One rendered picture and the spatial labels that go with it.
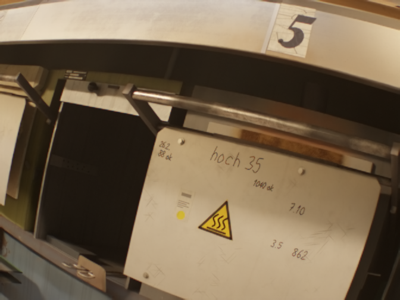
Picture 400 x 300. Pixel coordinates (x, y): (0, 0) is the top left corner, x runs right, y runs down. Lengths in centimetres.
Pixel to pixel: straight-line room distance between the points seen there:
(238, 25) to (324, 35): 20
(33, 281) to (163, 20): 116
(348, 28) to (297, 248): 51
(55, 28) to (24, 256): 93
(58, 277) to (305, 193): 100
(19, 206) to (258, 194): 100
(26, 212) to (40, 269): 23
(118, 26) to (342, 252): 78
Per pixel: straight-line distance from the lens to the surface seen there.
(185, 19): 121
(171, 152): 134
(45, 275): 190
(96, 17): 140
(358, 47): 103
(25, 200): 189
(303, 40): 106
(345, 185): 115
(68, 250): 177
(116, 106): 160
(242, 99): 142
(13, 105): 186
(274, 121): 111
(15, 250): 205
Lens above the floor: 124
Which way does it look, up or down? 2 degrees up
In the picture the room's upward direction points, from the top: 15 degrees clockwise
